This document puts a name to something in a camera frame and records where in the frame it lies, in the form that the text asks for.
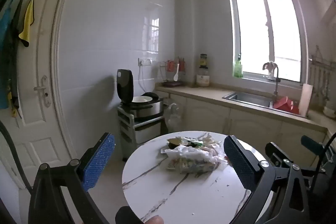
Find clear jar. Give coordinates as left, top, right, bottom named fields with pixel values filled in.
left=196, top=69, right=210, bottom=87

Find dark hanging cloth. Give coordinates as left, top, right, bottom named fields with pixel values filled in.
left=8, top=0, right=25, bottom=117

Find person's left hand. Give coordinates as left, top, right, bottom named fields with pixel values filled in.
left=143, top=215, right=165, bottom=224

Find steel kitchen sink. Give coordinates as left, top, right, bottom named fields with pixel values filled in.
left=223, top=92, right=279, bottom=109

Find clear hanging plastic bag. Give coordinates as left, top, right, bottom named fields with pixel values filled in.
left=164, top=102, right=181, bottom=132

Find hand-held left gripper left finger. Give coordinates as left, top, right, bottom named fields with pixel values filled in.
left=28, top=132, right=116, bottom=224

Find white storage cart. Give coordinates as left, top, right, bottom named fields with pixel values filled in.
left=117, top=106, right=162, bottom=161

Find white panelled door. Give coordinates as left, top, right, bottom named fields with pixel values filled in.
left=0, top=0, right=76, bottom=214

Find red plastic bag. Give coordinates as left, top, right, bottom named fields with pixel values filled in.
left=273, top=96, right=300, bottom=114

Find cream kitchen cabinets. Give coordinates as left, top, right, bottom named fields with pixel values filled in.
left=157, top=91, right=328, bottom=156

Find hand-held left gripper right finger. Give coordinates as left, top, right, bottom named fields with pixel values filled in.
left=223, top=135, right=319, bottom=224

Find metal wall rack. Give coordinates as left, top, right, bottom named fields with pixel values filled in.
left=310, top=46, right=336, bottom=98

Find pale cutting board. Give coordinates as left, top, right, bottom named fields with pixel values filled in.
left=298, top=83, right=313, bottom=117

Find white plastic bag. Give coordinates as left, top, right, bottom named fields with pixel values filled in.
left=164, top=144, right=229, bottom=169

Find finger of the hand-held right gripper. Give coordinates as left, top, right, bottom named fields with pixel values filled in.
left=265, top=142, right=292, bottom=169
left=301, top=135, right=327, bottom=156

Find green dish soap bottle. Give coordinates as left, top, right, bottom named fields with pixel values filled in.
left=234, top=54, right=244, bottom=78

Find blue hanging cloth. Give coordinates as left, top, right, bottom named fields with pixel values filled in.
left=0, top=1, right=13, bottom=109

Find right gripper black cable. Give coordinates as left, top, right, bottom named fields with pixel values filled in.
left=314, top=132, right=336, bottom=180

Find black and silver rice cooker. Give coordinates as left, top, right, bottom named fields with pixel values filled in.
left=116, top=69, right=164, bottom=119

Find yellow hanging cloth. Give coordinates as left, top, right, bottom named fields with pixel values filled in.
left=18, top=0, right=35, bottom=47

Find kitchen window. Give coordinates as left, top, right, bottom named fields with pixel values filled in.
left=227, top=0, right=307, bottom=84

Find rice cooker power cable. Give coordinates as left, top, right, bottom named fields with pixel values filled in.
left=140, top=66, right=148, bottom=94

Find crumpled cream paper wrapper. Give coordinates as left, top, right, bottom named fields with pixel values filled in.
left=199, top=132, right=223, bottom=155

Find metal door handle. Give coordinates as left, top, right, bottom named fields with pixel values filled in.
left=34, top=76, right=51, bottom=107

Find metal sink faucet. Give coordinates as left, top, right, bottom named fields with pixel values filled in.
left=262, top=65, right=281, bottom=102

